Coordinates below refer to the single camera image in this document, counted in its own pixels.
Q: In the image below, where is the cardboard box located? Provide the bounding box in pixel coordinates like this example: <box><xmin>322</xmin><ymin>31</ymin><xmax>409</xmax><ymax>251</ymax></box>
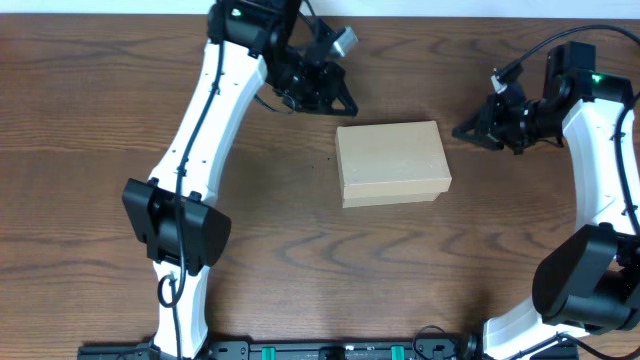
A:
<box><xmin>335</xmin><ymin>121</ymin><xmax>452</xmax><ymax>208</ymax></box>

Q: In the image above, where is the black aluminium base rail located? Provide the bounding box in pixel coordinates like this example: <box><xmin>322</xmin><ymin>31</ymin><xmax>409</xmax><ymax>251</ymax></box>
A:
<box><xmin>77</xmin><ymin>336</ymin><xmax>580</xmax><ymax>360</ymax></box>

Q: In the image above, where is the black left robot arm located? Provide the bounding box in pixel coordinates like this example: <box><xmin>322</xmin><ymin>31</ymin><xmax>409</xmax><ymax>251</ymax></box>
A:
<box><xmin>122</xmin><ymin>1</ymin><xmax>358</xmax><ymax>359</ymax></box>

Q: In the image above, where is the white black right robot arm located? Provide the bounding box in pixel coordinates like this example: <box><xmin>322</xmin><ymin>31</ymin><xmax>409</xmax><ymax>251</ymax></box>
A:
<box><xmin>452</xmin><ymin>42</ymin><xmax>639</xmax><ymax>359</ymax></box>

